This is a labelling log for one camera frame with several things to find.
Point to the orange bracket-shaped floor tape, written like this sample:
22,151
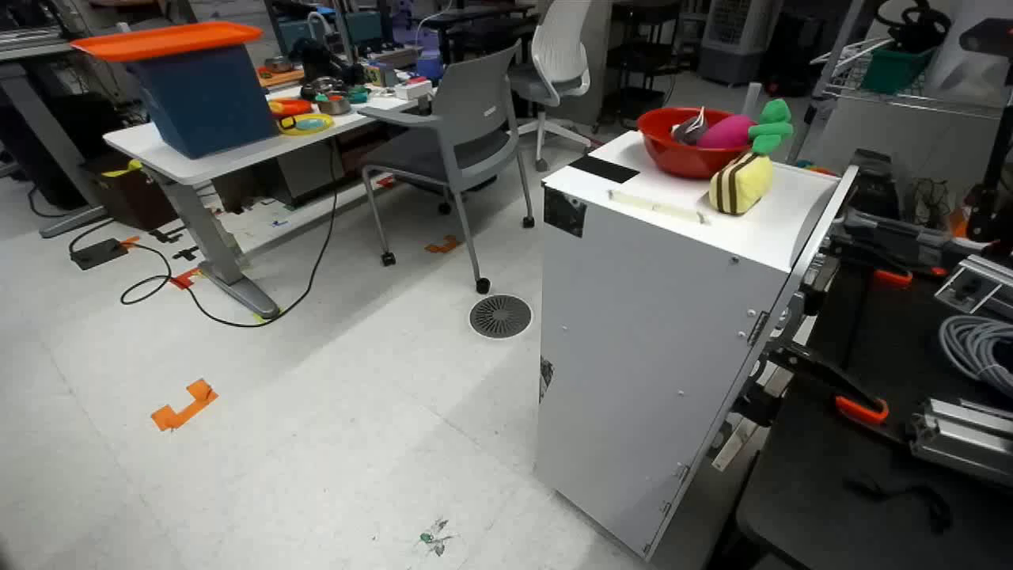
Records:
170,415

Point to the aluminium extrusion bar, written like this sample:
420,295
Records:
965,433

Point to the white office chair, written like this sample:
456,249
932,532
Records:
558,52

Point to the black perforated table board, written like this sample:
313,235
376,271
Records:
842,526

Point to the black power adapter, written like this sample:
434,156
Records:
98,254

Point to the green plastic bin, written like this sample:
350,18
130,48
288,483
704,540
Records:
894,71

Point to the white toy cupboard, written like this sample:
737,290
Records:
653,349

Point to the blue storage bin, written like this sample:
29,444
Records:
206,106

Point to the purple radish plush toy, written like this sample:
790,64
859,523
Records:
729,132

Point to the round grey floor drain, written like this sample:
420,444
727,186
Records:
502,316

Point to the silver square metal frame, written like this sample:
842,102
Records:
975,287

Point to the grey office chair on casters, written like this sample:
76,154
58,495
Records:
477,111

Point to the small orange floor tape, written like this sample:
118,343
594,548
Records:
443,245

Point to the orange bin lid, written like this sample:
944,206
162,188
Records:
162,38

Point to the orange yellow toy pile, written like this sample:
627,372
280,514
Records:
303,117

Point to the grey utensil in bowl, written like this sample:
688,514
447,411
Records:
691,127

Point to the red plastic bowl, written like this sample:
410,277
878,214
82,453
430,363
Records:
674,159

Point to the white desk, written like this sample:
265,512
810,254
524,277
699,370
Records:
175,159

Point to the yellow striped plush toy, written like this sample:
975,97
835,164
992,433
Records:
744,186

